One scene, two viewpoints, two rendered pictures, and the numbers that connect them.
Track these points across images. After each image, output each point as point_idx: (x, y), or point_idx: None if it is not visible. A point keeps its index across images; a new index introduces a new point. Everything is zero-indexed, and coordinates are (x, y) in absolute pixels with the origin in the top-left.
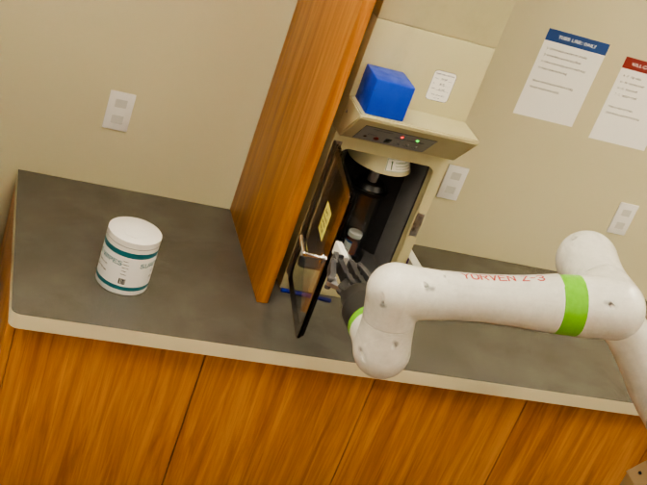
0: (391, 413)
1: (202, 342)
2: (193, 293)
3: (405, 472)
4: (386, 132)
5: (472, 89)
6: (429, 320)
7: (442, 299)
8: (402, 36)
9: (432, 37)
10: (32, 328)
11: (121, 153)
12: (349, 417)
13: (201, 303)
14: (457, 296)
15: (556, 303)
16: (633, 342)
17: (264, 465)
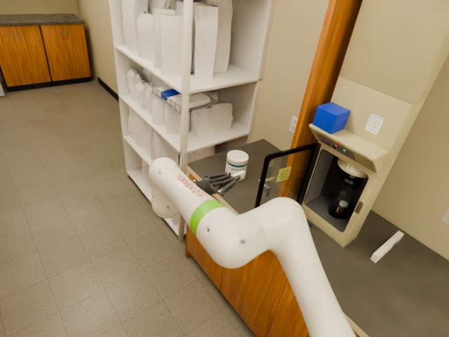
0: None
1: (227, 203)
2: (254, 190)
3: (307, 331)
4: (327, 140)
5: (394, 130)
6: (358, 267)
7: (160, 180)
8: (351, 88)
9: (369, 91)
10: (190, 172)
11: None
12: (282, 279)
13: (250, 194)
14: (165, 182)
15: (189, 210)
16: (301, 303)
17: (253, 277)
